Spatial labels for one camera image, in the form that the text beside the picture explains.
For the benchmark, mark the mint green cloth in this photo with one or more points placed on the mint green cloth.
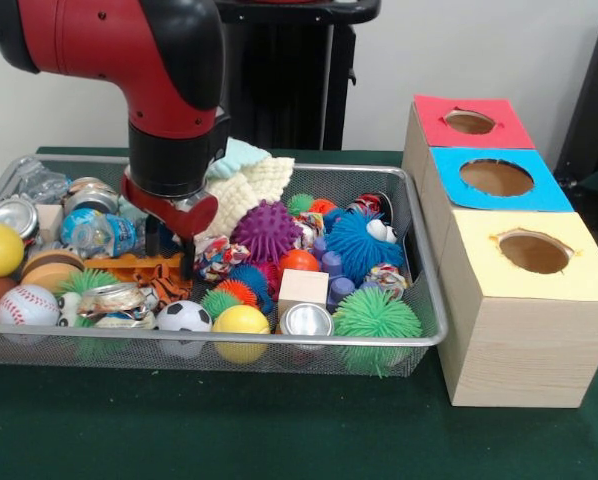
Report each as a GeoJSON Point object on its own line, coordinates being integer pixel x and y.
{"type": "Point", "coordinates": [241, 158]}

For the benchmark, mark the blue globe ball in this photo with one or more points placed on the blue globe ball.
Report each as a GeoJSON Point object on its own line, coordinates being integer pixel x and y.
{"type": "Point", "coordinates": [97, 232]}

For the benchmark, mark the orange striped tiger toy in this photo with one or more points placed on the orange striped tiger toy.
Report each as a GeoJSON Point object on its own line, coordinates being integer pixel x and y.
{"type": "Point", "coordinates": [169, 285]}

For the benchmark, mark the small silver can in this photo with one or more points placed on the small silver can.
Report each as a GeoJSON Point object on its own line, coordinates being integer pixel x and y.
{"type": "Point", "coordinates": [306, 320]}

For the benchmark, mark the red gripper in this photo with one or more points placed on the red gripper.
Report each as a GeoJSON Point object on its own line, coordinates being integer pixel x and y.
{"type": "Point", "coordinates": [174, 210]}

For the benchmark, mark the purple spiky toy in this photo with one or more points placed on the purple spiky toy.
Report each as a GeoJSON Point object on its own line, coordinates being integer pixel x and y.
{"type": "Point", "coordinates": [267, 232]}

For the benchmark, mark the white baseball toy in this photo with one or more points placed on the white baseball toy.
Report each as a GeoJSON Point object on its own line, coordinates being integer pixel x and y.
{"type": "Point", "coordinates": [26, 305]}

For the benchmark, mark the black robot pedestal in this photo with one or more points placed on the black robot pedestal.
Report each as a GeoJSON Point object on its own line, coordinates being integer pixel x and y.
{"type": "Point", "coordinates": [299, 80]}

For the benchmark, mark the black white soccer ball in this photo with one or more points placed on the black white soccer ball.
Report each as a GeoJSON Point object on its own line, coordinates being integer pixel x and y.
{"type": "Point", "coordinates": [182, 320]}

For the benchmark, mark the orange plastic block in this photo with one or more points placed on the orange plastic block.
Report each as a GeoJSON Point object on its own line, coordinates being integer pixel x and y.
{"type": "Point", "coordinates": [124, 267]}

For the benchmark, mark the wooden box three holes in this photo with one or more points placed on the wooden box three holes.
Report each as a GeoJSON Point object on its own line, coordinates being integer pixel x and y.
{"type": "Point", "coordinates": [524, 330]}

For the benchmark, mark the plain green spiky ball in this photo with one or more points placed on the plain green spiky ball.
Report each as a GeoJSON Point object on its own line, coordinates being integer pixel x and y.
{"type": "Point", "coordinates": [376, 318]}

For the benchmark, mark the pale yellow cloth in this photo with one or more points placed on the pale yellow cloth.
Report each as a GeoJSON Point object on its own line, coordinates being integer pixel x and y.
{"type": "Point", "coordinates": [249, 190]}

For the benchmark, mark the dark blue spiky ball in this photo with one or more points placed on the dark blue spiky ball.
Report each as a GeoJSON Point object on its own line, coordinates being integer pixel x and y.
{"type": "Point", "coordinates": [364, 245]}

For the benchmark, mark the pale wooden cube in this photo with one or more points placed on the pale wooden cube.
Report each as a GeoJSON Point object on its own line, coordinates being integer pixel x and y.
{"type": "Point", "coordinates": [302, 288]}

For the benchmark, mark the black chair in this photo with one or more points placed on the black chair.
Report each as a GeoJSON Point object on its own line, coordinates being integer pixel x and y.
{"type": "Point", "coordinates": [594, 110]}

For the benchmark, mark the colourful patterned cloth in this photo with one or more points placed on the colourful patterned cloth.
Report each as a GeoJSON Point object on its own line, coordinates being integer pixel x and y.
{"type": "Point", "coordinates": [219, 258]}

